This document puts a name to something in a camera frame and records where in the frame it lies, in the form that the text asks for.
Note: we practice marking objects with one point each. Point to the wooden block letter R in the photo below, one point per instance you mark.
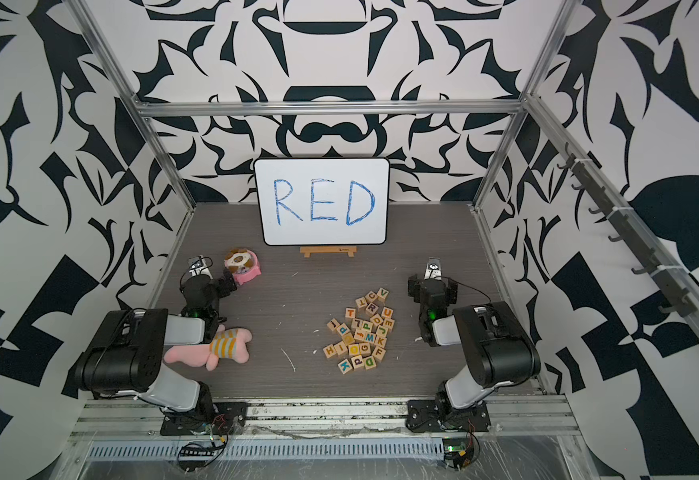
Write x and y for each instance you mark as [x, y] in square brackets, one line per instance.
[372, 309]

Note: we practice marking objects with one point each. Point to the wooden block letter D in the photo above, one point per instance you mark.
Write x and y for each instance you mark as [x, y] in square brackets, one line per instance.
[370, 363]

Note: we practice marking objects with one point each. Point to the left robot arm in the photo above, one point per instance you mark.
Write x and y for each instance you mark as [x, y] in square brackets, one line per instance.
[131, 353]

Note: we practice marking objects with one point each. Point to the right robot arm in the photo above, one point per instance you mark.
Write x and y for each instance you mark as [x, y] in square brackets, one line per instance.
[498, 352]

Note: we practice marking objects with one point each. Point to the wooden block letter V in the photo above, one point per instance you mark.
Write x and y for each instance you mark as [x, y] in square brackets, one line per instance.
[382, 294]

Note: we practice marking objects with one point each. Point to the wooden block letter F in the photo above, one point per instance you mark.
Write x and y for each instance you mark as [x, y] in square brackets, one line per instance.
[379, 354]

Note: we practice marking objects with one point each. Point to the wooden block letter J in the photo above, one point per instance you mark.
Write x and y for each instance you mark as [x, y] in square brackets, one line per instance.
[333, 325]

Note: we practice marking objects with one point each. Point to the wooden block letter I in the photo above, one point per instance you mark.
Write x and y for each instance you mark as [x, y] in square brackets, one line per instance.
[342, 349]

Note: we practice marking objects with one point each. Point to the wooden block letter K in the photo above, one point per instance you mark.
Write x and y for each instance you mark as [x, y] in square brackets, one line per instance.
[345, 366]

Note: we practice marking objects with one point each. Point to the wooden block letter H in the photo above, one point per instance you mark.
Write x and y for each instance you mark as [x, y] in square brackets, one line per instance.
[330, 351]

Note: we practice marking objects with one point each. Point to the pink plush toy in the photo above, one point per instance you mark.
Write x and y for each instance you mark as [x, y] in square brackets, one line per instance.
[227, 344]

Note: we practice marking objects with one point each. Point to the small wooden easel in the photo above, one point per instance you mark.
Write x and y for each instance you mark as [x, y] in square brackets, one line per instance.
[309, 251]

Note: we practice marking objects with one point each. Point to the white dry-erase board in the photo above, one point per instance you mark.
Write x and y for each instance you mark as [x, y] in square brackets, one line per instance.
[323, 202]

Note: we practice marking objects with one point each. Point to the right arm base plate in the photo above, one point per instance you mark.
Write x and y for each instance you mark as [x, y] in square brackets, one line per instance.
[430, 416]

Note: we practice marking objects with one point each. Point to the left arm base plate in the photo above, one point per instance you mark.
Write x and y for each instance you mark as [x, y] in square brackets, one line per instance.
[221, 419]

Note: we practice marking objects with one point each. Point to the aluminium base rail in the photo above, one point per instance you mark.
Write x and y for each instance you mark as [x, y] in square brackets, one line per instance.
[308, 418]

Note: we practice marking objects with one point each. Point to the black wall hook rack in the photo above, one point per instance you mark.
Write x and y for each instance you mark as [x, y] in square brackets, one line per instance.
[631, 230]

